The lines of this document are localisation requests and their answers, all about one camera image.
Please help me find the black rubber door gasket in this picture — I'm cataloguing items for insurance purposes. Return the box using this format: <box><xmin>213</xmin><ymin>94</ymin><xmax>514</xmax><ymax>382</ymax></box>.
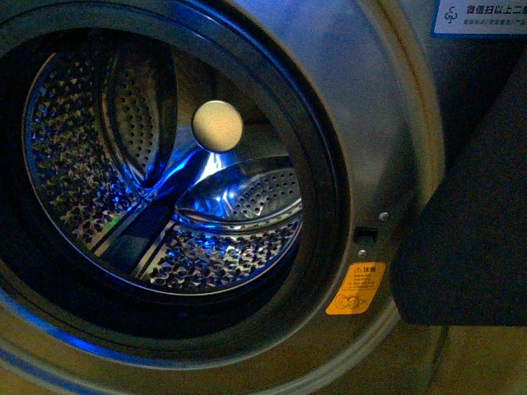
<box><xmin>1</xmin><ymin>1</ymin><xmax>348</xmax><ymax>367</ymax></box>

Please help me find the grey front-load washing machine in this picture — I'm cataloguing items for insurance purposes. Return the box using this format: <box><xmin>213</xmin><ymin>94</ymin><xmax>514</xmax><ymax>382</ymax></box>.
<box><xmin>1</xmin><ymin>1</ymin><xmax>521</xmax><ymax>394</ymax></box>

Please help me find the stainless steel perforated drum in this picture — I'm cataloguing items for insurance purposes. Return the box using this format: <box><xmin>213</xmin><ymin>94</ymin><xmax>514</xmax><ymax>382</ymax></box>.
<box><xmin>22</xmin><ymin>35</ymin><xmax>303</xmax><ymax>296</ymax></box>

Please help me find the orange warning sticker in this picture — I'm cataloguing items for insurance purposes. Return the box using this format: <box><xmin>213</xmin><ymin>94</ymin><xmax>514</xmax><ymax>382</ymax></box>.
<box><xmin>325</xmin><ymin>262</ymin><xmax>386</xmax><ymax>315</ymax></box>

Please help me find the white blue info label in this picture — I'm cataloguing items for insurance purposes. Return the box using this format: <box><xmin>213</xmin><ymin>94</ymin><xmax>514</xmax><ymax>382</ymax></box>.
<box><xmin>431</xmin><ymin>0</ymin><xmax>527</xmax><ymax>39</ymax></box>

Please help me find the round beige drum hub cap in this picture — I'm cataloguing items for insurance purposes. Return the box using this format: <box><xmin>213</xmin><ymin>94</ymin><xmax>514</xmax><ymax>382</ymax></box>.
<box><xmin>192</xmin><ymin>100</ymin><xmax>244</xmax><ymax>153</ymax></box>

